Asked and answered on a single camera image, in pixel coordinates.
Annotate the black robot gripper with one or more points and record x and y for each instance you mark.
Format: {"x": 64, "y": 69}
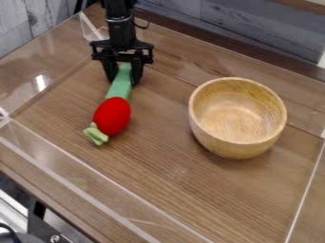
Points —
{"x": 109, "y": 55}

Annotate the green rectangular block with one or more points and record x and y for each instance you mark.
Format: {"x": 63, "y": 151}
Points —
{"x": 121, "y": 85}

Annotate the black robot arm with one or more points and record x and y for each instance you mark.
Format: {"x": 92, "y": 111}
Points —
{"x": 120, "y": 21}

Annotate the brown wooden bowl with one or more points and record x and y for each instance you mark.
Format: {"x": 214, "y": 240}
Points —
{"x": 236, "y": 117}

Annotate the red plush radish toy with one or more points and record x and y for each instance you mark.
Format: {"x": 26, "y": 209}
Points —
{"x": 109, "y": 119}

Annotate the clear acrylic corner bracket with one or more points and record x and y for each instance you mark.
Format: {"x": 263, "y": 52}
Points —
{"x": 92, "y": 33}

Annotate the clear acrylic tray wall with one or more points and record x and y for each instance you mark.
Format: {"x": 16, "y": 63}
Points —
{"x": 104, "y": 210}

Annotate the black table leg frame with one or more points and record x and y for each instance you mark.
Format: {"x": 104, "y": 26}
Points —
{"x": 38, "y": 228}

